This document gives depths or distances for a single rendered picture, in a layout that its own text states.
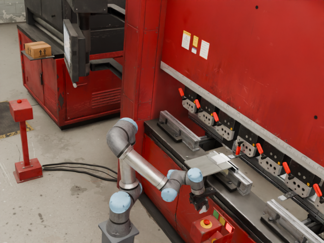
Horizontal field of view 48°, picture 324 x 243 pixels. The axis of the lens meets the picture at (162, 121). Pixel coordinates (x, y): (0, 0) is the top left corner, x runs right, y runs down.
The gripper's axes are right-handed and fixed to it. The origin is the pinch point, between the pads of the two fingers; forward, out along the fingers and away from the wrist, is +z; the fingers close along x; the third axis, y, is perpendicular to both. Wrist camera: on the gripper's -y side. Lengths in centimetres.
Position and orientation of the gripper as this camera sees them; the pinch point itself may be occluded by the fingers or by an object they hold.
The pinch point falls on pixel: (205, 209)
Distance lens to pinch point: 222.0
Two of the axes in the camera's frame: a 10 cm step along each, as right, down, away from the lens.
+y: -8.3, 4.7, -3.0
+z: 1.9, 7.5, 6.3
